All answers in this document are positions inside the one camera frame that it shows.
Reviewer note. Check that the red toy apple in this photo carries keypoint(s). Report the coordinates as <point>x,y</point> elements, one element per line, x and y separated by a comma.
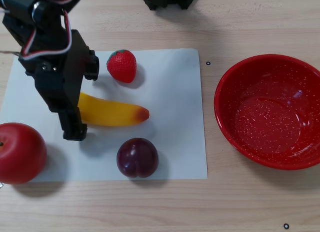
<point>20,154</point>

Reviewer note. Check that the yellow toy banana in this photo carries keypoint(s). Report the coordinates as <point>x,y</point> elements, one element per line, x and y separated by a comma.
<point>112,114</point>

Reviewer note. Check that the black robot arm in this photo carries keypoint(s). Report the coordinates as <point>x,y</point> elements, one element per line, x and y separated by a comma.
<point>15,19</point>

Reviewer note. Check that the white paper sheet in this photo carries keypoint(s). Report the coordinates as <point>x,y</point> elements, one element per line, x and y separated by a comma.
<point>175,116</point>

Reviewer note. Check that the dark purple toy plum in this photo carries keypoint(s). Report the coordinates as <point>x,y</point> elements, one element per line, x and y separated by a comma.
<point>137,158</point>

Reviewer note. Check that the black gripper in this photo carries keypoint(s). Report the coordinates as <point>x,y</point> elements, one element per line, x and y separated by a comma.
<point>58,89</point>

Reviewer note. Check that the red speckled enamel bowl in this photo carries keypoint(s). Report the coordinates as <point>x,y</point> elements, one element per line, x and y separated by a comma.
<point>267,124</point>

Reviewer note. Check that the red toy strawberry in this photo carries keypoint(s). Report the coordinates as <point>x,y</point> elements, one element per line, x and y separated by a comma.
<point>122,66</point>

